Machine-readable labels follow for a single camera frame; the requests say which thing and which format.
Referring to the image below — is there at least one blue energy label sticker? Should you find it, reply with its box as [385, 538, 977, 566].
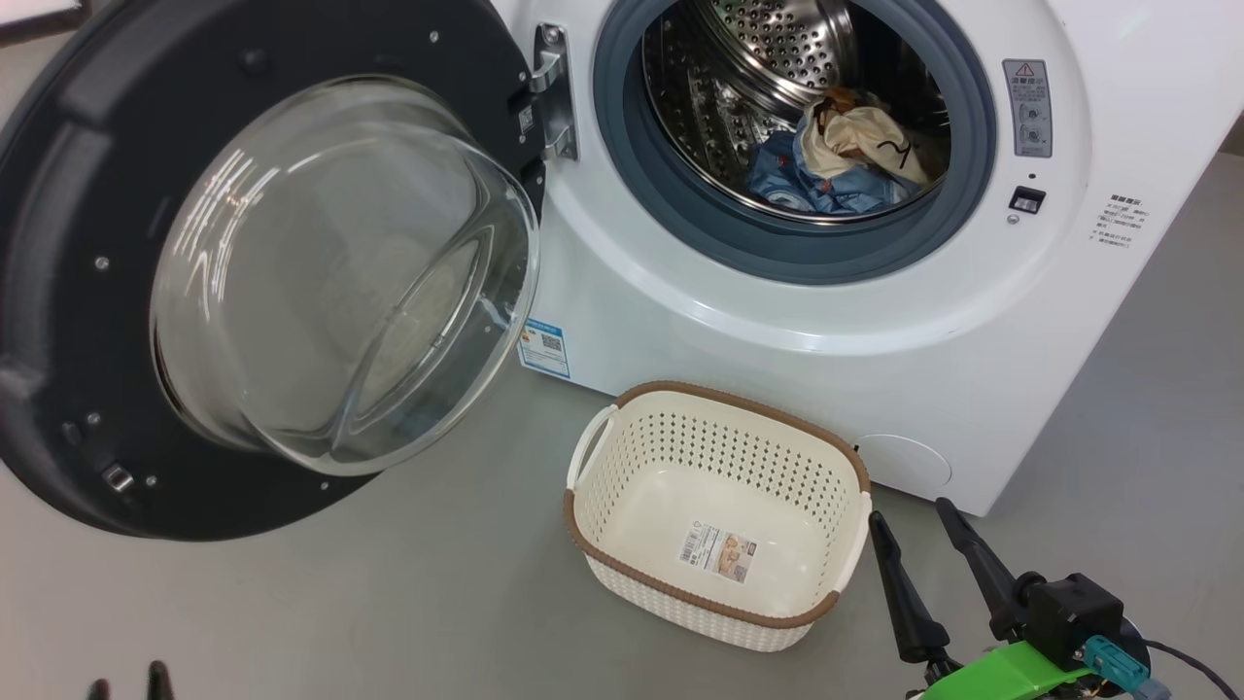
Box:
[517, 316, 571, 378]

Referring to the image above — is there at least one white front-load washing machine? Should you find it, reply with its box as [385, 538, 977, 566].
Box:
[486, 0, 1244, 516]

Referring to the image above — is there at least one grey warning sticker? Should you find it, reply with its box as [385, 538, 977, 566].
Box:
[1003, 58, 1053, 158]

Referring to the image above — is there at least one blue and cream garment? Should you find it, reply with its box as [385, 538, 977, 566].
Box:
[746, 89, 934, 215]

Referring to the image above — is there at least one cream laundry basket brown rim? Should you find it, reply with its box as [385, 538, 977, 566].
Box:
[564, 381, 873, 652]

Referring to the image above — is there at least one dark framed white board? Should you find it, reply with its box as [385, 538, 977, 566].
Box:
[0, 0, 88, 45]

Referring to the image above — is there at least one round white filter cover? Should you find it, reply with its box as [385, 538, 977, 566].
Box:
[855, 435, 953, 502]

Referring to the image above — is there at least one washing machine door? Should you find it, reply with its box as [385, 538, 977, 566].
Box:
[0, 0, 545, 541]

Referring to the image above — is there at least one basket product label sticker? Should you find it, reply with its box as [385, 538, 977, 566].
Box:
[677, 522, 759, 584]

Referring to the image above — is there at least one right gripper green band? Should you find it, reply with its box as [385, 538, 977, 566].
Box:
[868, 498, 1094, 700]

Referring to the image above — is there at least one stainless steel washer drum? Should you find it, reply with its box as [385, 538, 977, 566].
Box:
[641, 0, 949, 220]

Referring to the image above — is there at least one grey rubber door gasket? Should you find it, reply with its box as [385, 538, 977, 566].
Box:
[593, 0, 997, 286]

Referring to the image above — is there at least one right camera cable teal plug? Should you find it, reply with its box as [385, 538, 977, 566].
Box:
[1084, 637, 1240, 700]

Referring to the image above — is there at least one metal door hinge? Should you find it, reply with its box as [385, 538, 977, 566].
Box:
[530, 24, 579, 161]

